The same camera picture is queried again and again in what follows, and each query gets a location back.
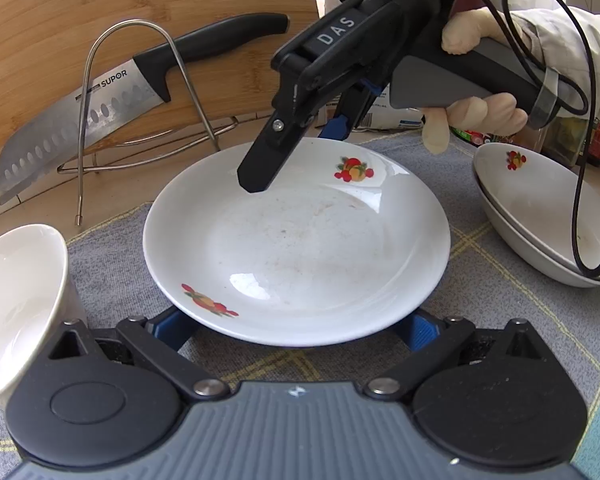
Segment metal wire rack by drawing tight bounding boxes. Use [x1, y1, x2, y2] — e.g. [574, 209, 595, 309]
[57, 19, 241, 227]

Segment bamboo cutting board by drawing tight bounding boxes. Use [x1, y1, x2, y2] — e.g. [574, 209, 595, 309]
[0, 0, 327, 202]

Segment person's right forearm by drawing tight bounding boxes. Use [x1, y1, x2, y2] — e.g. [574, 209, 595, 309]
[507, 5, 600, 122]

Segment person's right hand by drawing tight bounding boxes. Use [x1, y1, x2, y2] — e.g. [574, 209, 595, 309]
[420, 7, 531, 157]

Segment black cable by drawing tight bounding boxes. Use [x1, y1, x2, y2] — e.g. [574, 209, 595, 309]
[460, 0, 600, 282]

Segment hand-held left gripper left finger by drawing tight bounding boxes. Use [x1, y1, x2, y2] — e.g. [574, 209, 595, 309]
[47, 307, 231, 403]

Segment grey teal checked cloth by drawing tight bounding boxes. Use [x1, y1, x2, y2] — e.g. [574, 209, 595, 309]
[0, 130, 600, 480]

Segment black handled santoku knife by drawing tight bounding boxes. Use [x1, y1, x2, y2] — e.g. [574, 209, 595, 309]
[0, 13, 291, 206]

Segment white floral plate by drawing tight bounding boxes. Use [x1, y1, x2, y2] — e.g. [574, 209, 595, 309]
[472, 165, 600, 289]
[472, 142, 600, 281]
[143, 137, 452, 347]

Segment plain white bowl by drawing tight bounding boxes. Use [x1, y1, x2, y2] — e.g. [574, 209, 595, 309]
[0, 224, 89, 406]

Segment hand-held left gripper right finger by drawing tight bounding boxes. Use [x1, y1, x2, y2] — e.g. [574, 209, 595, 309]
[365, 310, 556, 403]

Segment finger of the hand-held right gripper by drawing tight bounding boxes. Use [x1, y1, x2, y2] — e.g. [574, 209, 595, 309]
[236, 80, 332, 194]
[317, 81, 382, 142]

